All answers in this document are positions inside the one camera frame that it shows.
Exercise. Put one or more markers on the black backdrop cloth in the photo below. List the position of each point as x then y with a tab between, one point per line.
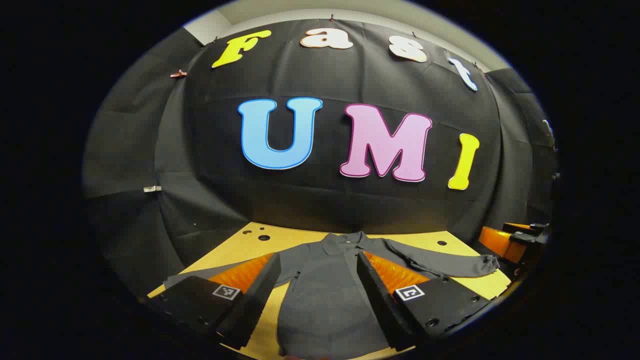
210	160

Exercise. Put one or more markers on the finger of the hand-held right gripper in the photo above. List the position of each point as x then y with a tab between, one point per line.
502	242

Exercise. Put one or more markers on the grey button-up shirt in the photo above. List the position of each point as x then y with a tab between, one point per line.
325	300

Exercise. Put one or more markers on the white metal clip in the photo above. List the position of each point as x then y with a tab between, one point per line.
152	189

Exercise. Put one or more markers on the copper metal clip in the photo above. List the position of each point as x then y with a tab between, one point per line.
178	74

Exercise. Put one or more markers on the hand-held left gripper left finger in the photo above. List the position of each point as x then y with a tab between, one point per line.
260	287

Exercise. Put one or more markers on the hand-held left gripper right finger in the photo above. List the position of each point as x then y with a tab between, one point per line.
372	290

